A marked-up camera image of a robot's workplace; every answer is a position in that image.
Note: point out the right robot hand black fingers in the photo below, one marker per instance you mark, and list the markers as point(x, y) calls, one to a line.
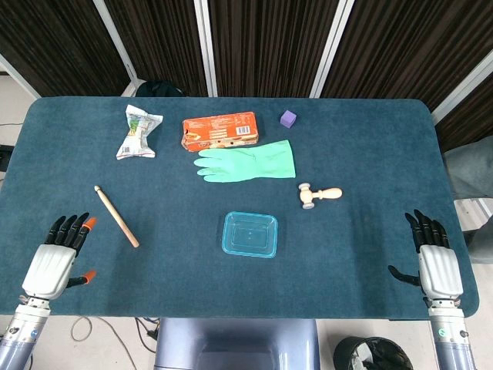
point(439, 270)

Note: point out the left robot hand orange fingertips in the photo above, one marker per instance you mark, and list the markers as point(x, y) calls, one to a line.
point(48, 266)

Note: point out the teal container lid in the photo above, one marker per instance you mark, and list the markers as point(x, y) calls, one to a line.
point(227, 235)

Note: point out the clear plastic container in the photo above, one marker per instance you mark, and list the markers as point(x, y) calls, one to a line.
point(250, 235)

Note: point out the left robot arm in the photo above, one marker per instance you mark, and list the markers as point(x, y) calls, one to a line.
point(21, 335)

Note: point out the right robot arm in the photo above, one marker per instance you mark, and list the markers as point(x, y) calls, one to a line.
point(450, 339)

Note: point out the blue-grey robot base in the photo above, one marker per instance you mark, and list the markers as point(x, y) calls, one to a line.
point(235, 343)

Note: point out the wooden stick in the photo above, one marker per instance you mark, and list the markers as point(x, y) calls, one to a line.
point(117, 217)

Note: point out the black trash bin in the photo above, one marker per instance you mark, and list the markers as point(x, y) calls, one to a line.
point(346, 356)

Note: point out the teal table cloth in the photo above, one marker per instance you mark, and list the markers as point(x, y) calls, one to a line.
point(185, 216)

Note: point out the dark ribbed partition panel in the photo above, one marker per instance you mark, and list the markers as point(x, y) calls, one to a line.
point(269, 46)
point(161, 38)
point(470, 123)
point(404, 46)
point(58, 42)

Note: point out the small wooden mallet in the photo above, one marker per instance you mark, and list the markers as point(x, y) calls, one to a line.
point(308, 196)

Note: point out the crumpled white snack bag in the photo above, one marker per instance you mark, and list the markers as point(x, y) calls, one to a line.
point(136, 135)

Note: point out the green rubber glove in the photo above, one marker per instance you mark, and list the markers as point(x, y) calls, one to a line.
point(254, 163)

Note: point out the purple foam cube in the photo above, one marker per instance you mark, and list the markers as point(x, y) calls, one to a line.
point(288, 118)

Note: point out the orange biscuit carton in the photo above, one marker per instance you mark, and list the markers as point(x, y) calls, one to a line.
point(219, 129)

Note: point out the white partition frame post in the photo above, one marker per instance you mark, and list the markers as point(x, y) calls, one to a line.
point(115, 36)
point(462, 86)
point(19, 75)
point(206, 46)
point(331, 50)

